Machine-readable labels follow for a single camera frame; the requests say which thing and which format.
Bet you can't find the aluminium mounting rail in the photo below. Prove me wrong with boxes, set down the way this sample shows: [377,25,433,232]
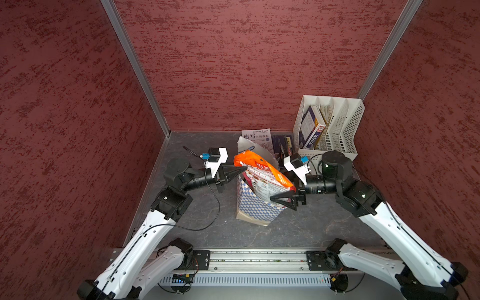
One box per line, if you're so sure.
[108,247,402,275]

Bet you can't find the blue white box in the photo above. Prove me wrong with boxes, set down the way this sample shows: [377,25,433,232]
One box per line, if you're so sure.
[299,105,326,150]

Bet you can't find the orange red condiment packet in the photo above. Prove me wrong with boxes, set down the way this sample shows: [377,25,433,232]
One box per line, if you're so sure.
[234,150,296,201]

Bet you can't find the white printed booklet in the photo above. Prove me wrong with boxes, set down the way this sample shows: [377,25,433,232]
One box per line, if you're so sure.
[241,128,274,152]

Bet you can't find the white file organizer rack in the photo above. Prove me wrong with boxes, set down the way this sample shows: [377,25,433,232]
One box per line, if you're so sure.
[293,95,365,160]

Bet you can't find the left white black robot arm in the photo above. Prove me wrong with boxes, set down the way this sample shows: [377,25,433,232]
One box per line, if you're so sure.
[77,158,247,300]

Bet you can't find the blue checkered paper bag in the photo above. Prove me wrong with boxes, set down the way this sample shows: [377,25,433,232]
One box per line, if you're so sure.
[236,137,286,226]

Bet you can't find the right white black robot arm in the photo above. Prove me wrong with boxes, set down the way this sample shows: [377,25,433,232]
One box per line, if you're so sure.
[270,151,469,300]

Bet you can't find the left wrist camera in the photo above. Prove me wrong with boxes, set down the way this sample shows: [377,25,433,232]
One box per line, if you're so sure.
[200,147,228,178]

